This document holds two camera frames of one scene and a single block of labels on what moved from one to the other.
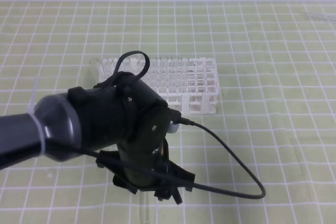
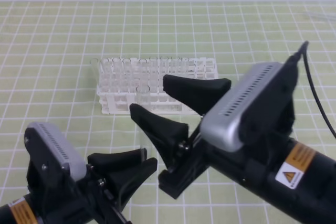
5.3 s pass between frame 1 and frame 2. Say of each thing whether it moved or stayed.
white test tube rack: stayed
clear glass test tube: moved
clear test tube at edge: stayed
